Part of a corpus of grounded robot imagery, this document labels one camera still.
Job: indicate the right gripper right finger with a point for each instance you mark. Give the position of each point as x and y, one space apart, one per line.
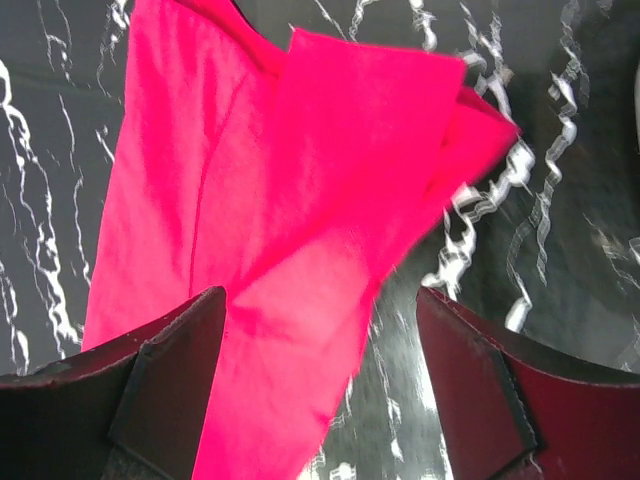
512 408

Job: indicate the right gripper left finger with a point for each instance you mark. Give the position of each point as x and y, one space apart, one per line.
140 398

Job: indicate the pink red t shirt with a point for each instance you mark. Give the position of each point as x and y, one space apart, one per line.
295 179

